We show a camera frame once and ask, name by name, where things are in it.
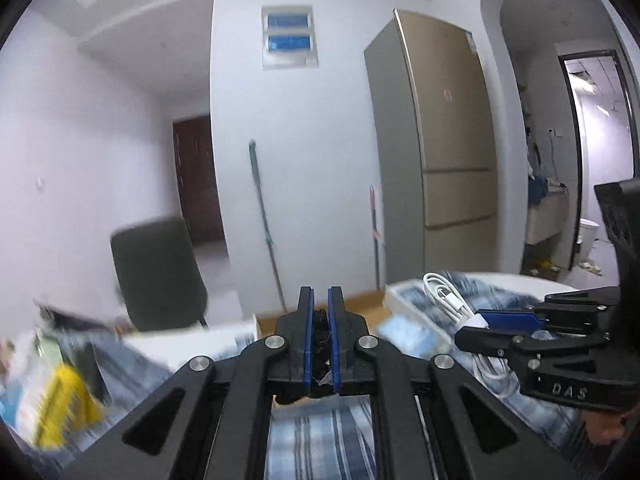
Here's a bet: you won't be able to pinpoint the blue baby wipes pack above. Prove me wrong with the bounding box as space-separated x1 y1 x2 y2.
373 315 440 360

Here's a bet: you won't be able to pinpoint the gold three-door refrigerator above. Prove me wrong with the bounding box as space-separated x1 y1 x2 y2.
364 10 498 283

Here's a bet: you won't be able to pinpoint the yellow packet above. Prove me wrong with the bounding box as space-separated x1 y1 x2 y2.
32 364 104 450

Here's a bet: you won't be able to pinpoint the clear plastic bag items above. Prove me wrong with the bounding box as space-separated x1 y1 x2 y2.
1 330 63 444

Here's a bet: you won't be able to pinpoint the blue plaid shirt cloth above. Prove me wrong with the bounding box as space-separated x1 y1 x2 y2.
11 273 579 479

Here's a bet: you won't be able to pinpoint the white toilet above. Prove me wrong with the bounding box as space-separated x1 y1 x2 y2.
577 218 599 263

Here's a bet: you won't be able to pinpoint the wall electrical panel box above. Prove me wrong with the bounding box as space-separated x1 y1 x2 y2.
262 6 318 70

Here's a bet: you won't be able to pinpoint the white cardboard tray box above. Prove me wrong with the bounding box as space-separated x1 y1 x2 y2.
254 280 433 336

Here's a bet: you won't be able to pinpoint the white usb cable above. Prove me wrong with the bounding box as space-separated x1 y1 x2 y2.
422 271 522 401

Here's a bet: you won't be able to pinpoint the dark brown door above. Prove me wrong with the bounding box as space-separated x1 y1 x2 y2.
172 116 224 244

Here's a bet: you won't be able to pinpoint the right hand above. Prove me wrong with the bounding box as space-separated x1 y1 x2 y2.
582 408 636 446

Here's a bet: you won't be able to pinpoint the dark grey chair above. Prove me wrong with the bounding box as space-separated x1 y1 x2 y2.
111 217 208 332

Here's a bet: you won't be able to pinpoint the grey green mop handle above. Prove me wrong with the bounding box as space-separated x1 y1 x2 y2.
248 140 288 313

